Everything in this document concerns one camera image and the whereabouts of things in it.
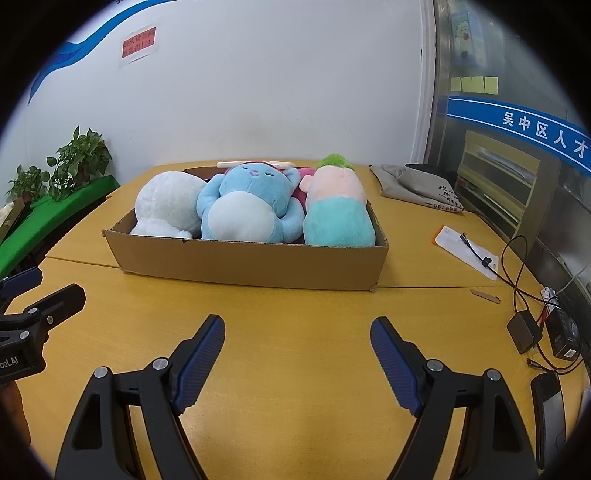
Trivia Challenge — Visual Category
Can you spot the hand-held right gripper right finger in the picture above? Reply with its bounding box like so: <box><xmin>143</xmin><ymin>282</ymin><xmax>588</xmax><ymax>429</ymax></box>
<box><xmin>370</xmin><ymin>316</ymin><xmax>539</xmax><ymax>480</ymax></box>

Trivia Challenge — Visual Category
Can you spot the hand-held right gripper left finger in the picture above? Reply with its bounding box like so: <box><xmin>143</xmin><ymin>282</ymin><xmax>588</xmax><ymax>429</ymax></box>
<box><xmin>54</xmin><ymin>315</ymin><xmax>226</xmax><ymax>480</ymax></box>

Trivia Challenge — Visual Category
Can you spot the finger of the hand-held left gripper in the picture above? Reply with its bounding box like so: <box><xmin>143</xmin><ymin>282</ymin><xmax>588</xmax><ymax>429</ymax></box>
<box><xmin>23</xmin><ymin>284</ymin><xmax>87</xmax><ymax>330</ymax></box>
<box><xmin>0</xmin><ymin>267</ymin><xmax>44</xmax><ymax>301</ymax></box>

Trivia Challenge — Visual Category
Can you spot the cardboard box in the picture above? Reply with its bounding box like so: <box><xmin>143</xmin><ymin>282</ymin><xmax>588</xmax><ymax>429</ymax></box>
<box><xmin>102</xmin><ymin>161</ymin><xmax>390</xmax><ymax>292</ymax></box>

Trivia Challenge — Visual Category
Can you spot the white plush toy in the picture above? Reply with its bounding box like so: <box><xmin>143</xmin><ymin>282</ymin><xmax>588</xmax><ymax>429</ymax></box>
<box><xmin>129</xmin><ymin>171</ymin><xmax>208</xmax><ymax>239</ymax></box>

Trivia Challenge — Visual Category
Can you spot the blue plush toy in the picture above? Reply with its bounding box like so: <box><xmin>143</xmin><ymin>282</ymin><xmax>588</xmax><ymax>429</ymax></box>
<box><xmin>196</xmin><ymin>165</ymin><xmax>306</xmax><ymax>243</ymax></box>

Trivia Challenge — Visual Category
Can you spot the green-haired pink teal plush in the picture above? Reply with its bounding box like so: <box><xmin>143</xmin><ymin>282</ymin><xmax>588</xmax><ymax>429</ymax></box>
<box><xmin>302</xmin><ymin>154</ymin><xmax>376</xmax><ymax>247</ymax></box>

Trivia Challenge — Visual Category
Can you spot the person's left forearm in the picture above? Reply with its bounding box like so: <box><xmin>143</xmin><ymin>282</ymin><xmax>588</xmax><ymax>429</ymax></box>
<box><xmin>0</xmin><ymin>382</ymin><xmax>32</xmax><ymax>462</ymax></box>

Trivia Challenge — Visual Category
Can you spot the small potted plant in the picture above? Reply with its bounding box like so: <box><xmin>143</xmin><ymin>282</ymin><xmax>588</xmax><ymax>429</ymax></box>
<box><xmin>6</xmin><ymin>165</ymin><xmax>51</xmax><ymax>205</ymax></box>

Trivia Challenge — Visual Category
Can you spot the white pouch with orange edge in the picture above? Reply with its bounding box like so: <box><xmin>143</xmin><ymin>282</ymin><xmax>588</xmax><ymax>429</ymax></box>
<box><xmin>429</xmin><ymin>224</ymin><xmax>502</xmax><ymax>281</ymax></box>

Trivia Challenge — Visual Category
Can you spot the large potted plant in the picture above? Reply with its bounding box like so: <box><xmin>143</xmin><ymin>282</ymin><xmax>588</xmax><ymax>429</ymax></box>
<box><xmin>46</xmin><ymin>126</ymin><xmax>113</xmax><ymax>202</ymax></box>

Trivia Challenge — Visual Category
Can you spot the black phone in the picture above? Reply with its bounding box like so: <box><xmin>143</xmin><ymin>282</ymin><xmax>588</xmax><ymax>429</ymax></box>
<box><xmin>530</xmin><ymin>371</ymin><xmax>567</xmax><ymax>459</ymax></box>

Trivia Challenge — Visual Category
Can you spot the white power strip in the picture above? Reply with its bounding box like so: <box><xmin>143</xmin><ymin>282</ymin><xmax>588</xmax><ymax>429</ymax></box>
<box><xmin>539</xmin><ymin>285</ymin><xmax>563</xmax><ymax>311</ymax></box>

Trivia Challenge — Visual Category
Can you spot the small black box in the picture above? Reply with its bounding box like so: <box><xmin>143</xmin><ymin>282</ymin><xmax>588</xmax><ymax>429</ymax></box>
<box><xmin>546</xmin><ymin>307</ymin><xmax>583</xmax><ymax>361</ymax></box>

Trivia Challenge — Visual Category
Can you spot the beige cloth bag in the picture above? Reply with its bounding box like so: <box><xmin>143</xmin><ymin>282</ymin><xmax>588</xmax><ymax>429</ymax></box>
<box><xmin>369</xmin><ymin>164</ymin><xmax>465</xmax><ymax>214</ymax></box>

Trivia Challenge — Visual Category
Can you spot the black cloth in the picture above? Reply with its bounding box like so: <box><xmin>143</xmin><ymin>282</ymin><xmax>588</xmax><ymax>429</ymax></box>
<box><xmin>405</xmin><ymin>162</ymin><xmax>457</xmax><ymax>180</ymax></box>

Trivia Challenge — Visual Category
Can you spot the wooden shelf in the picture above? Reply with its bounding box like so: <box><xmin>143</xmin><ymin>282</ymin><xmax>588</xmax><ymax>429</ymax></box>
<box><xmin>455</xmin><ymin>130</ymin><xmax>541</xmax><ymax>228</ymax></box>

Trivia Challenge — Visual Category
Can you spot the blue banner strip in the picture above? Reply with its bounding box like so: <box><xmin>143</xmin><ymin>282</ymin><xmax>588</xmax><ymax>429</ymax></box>
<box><xmin>447</xmin><ymin>95</ymin><xmax>591</xmax><ymax>175</ymax></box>

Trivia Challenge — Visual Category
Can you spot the cartoon poster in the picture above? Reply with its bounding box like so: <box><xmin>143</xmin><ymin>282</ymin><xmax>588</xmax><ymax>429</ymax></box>
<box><xmin>450</xmin><ymin>10</ymin><xmax>485</xmax><ymax>68</ymax></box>

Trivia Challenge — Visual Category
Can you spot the short black connector cable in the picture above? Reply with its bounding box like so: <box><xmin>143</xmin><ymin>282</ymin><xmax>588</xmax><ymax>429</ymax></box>
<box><xmin>459</xmin><ymin>233</ymin><xmax>497</xmax><ymax>269</ymax></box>

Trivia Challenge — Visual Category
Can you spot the black power adapter with cable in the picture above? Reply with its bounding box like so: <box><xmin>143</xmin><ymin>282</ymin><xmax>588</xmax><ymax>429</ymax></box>
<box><xmin>500</xmin><ymin>236</ymin><xmax>583</xmax><ymax>376</ymax></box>

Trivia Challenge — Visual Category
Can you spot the white cable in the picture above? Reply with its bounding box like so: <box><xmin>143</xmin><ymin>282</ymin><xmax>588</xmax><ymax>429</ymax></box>
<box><xmin>554</xmin><ymin>270</ymin><xmax>591</xmax><ymax>297</ymax></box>

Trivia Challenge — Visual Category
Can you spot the blue wave wall decal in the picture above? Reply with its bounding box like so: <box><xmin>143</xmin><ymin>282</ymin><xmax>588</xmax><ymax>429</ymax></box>
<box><xmin>28</xmin><ymin>0</ymin><xmax>134</xmax><ymax>104</ymax></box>

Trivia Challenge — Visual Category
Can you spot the red wall notice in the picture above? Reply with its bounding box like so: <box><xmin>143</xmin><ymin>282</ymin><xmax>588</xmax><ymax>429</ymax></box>
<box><xmin>119</xmin><ymin>27</ymin><xmax>160</xmax><ymax>68</ymax></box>

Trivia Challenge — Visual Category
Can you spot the glass partition with metal frame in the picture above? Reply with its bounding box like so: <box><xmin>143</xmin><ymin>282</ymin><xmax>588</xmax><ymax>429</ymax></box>
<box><xmin>431</xmin><ymin>0</ymin><xmax>591</xmax><ymax>296</ymax></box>

